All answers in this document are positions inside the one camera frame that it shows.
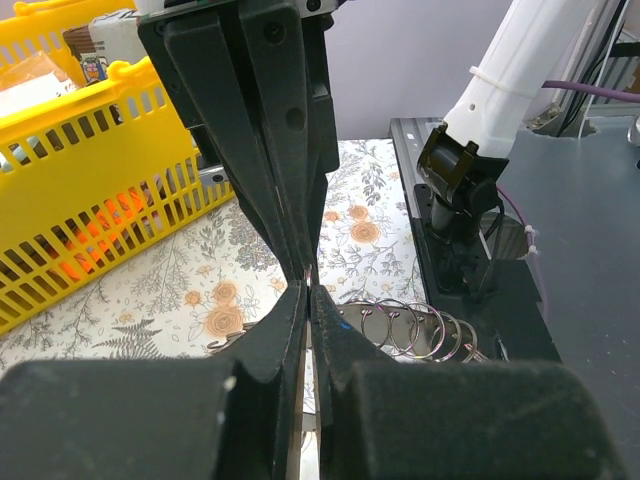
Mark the floral table mat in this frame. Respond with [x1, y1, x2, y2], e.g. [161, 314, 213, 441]
[1, 140, 424, 367]

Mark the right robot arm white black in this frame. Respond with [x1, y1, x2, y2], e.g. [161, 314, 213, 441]
[138, 1, 595, 283]

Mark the metal disc keyring holder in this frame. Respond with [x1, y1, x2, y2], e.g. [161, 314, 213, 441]
[206, 291, 489, 370]

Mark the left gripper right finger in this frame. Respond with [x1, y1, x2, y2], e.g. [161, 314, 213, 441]
[310, 286, 628, 479]

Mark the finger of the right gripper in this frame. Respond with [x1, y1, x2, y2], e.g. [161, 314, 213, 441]
[165, 9, 300, 280]
[239, 1, 326, 280]

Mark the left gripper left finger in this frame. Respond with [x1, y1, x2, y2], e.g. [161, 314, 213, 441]
[1, 282, 306, 479]

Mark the yellow plastic basket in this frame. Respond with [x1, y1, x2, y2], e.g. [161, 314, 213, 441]
[1, 1, 233, 331]

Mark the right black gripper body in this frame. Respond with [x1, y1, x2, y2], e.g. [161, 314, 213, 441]
[138, 1, 339, 181]

